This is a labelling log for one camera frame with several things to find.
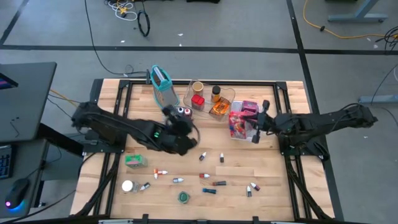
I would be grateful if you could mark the white-lid spice jar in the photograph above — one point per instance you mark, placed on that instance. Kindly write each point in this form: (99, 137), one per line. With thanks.
(126, 185)

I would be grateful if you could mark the red Froot Loops cereal box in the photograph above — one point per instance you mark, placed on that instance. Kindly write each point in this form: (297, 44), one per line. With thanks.
(237, 126)

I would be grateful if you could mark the red-lid spice jar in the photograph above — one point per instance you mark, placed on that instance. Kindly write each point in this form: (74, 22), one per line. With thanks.
(197, 100)

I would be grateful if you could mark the green round lid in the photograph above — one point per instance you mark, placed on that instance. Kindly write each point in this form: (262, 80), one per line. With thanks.
(183, 197)

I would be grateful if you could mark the grey table leg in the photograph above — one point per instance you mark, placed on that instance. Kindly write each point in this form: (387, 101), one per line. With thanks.
(357, 17)

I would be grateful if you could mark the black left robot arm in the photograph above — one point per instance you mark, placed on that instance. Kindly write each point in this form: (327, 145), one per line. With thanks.
(118, 127)

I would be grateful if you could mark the black dropper bottle white cap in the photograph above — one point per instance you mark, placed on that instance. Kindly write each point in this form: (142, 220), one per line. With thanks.
(145, 186)
(178, 180)
(248, 191)

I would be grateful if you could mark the clear plastic bin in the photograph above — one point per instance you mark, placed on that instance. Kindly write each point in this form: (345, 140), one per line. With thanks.
(206, 90)

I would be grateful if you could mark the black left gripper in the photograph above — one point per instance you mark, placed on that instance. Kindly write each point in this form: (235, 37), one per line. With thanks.
(178, 126)

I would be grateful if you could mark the black keyboard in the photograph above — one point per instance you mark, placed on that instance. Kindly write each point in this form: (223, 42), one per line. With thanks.
(4, 161)

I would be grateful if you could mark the green small cereal box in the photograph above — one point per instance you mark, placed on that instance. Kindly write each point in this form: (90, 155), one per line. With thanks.
(135, 160)

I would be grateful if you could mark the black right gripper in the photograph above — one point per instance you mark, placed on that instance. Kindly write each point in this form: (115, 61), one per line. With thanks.
(268, 124)

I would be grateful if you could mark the grey table foot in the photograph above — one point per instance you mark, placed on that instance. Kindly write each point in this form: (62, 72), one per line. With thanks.
(377, 99)

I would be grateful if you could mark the pink small cereal box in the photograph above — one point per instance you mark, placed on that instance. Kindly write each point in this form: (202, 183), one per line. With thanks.
(250, 106)

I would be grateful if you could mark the dark grey keyboard shelf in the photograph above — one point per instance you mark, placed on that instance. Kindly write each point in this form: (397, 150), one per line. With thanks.
(34, 168)

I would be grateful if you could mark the computer monitor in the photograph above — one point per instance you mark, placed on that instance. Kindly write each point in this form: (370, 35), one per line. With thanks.
(6, 84)

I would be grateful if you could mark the purple dropper bottle white cap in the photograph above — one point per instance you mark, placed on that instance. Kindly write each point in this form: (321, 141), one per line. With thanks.
(202, 156)
(255, 186)

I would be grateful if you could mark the orange snack bag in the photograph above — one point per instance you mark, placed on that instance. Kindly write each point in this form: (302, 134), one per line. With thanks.
(220, 107)

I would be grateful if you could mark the black-nozzle food colouring bottle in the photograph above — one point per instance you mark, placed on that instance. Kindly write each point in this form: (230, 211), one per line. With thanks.
(180, 110)

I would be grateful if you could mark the black desk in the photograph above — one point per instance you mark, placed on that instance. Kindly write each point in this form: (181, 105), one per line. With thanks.
(28, 102)

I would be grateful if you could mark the white perforated plastic basket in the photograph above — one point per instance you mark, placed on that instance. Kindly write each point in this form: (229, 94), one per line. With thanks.
(236, 104)

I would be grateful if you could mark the black computer mouse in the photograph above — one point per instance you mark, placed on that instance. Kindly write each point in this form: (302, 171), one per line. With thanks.
(17, 191)

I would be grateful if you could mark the black flat base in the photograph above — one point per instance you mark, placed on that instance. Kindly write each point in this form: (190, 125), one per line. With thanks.
(202, 1)

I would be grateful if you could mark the black mounting plate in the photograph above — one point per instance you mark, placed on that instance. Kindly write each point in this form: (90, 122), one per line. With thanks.
(96, 90)

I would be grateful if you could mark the orange dropper bottle white cap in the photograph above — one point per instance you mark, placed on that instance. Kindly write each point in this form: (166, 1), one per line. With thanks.
(162, 171)

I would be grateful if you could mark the brown dropper bottle white cap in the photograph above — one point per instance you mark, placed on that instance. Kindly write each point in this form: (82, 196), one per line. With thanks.
(222, 158)

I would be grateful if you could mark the red dropper bottle white cap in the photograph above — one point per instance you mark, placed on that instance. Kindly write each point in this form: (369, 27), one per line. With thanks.
(204, 175)

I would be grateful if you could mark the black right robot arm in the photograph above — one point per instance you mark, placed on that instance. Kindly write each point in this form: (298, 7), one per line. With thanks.
(326, 124)

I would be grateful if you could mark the black-lid orange spice jar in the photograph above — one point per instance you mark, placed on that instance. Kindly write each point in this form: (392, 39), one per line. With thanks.
(215, 90)

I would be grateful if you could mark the tan-lid spice jar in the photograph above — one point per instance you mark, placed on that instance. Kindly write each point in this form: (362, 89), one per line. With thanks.
(197, 87)

